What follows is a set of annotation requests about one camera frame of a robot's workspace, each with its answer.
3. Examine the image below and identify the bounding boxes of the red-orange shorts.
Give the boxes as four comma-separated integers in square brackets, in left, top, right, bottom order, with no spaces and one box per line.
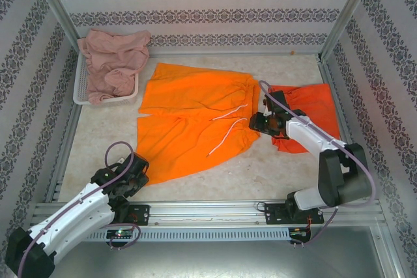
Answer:
[269,83,341,154]

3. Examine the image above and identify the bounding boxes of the yellow-orange shorts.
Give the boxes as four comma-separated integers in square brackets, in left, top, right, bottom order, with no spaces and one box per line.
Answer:
[136,62,262,187]

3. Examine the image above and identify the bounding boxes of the pink shorts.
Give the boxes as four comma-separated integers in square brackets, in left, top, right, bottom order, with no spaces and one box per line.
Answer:
[77,29,151,106]

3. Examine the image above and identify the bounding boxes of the white plastic basket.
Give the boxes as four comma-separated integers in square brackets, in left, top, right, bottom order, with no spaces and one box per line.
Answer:
[72,51,140,106]

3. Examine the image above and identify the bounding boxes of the grey metal sheet panel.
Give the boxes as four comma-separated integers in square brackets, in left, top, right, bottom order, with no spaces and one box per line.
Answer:
[48,225,401,278]

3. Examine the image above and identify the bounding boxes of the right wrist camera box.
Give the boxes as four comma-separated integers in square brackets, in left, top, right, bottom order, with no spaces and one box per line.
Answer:
[263,95,274,117]

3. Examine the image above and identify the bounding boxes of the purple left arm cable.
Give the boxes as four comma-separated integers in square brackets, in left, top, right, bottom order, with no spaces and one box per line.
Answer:
[18,141,141,278]

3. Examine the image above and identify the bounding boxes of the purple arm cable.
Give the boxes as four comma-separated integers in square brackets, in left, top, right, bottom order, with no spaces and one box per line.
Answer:
[18,141,141,278]
[258,79,378,249]

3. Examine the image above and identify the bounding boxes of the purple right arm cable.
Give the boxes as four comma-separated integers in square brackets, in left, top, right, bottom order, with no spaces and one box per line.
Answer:
[258,79,378,249]

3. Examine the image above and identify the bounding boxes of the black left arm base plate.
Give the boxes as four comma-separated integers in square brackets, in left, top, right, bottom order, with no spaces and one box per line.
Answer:
[110,204,151,226]

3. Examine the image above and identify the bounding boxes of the aluminium table edge rail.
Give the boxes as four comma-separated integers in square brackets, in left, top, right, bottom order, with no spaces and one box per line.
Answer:
[148,49,323,60]
[317,56,372,201]
[45,102,82,203]

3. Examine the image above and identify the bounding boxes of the aluminium mounting rail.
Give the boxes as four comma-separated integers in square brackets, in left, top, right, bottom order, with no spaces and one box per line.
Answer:
[31,199,386,227]

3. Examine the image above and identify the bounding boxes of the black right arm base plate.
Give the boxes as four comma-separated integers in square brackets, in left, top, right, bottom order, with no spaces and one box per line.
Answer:
[264,202,325,225]

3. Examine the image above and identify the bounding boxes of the slotted grey cable duct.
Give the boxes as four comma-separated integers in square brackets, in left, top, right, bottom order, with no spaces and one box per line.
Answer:
[87,228,291,242]

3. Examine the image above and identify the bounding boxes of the aluminium frame post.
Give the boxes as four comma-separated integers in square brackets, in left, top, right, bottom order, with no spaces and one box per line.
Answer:
[29,0,82,43]
[319,0,382,61]

